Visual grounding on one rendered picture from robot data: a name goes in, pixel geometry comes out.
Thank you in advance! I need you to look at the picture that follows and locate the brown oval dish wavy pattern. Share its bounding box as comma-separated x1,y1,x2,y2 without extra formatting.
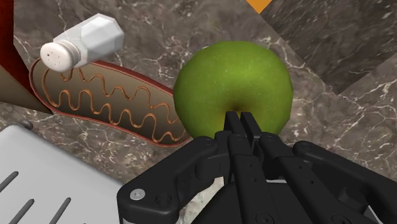
29,57,193,148

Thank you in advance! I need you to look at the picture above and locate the dark red robot stand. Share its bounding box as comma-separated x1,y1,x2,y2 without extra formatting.
0,0,53,115

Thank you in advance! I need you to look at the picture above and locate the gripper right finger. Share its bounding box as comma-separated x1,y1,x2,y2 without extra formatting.
240,111,397,224

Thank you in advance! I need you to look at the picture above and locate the orange flat thing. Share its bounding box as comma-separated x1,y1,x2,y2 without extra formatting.
244,0,274,15

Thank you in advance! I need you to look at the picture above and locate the white salt shaker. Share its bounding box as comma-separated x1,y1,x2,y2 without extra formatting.
39,13,125,74

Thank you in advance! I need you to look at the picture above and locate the white slotted appliance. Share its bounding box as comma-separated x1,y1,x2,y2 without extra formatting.
0,123,125,224

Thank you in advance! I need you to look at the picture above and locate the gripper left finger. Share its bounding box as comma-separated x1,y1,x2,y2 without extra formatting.
117,111,274,224

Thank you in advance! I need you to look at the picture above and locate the green apple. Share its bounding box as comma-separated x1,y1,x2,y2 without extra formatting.
172,40,295,141

